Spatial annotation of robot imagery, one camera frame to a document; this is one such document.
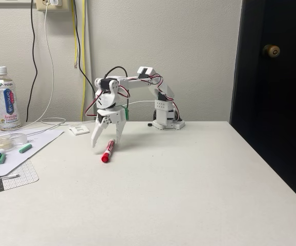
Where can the red Expo marker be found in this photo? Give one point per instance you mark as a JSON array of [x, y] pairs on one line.
[[108, 151]]

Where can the green marker cap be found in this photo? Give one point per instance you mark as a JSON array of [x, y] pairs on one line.
[[25, 148], [2, 159]]

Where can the white paper sheet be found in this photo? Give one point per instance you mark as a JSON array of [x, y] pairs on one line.
[[43, 139]]

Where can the grid pattern mat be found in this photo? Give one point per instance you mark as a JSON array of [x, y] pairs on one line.
[[22, 176]]

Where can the jasmine tea plastic bottle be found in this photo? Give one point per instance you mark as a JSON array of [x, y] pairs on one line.
[[7, 102]]

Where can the thin white probe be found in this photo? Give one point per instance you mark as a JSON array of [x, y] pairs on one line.
[[4, 177]]

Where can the white charger plug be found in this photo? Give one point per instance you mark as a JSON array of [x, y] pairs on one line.
[[55, 2]]

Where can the dark door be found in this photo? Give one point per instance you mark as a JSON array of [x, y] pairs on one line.
[[278, 115]]

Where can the brass door knob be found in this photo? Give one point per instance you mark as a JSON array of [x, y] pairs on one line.
[[271, 51]]

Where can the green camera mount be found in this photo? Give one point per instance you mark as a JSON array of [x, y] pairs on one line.
[[125, 112]]

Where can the white wall faceplate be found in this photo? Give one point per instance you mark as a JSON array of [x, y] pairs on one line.
[[79, 129]]

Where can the beige wall outlet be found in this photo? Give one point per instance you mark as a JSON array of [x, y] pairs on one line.
[[41, 7]]

